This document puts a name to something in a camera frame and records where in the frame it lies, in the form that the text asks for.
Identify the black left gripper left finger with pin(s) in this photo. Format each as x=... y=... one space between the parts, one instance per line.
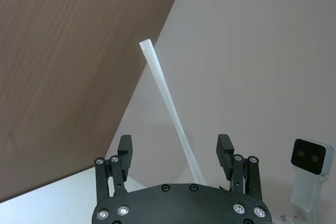
x=123 y=163

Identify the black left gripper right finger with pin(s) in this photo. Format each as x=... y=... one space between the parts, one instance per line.
x=225 y=158

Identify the long white plastic strip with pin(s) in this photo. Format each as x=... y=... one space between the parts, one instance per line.
x=168 y=103

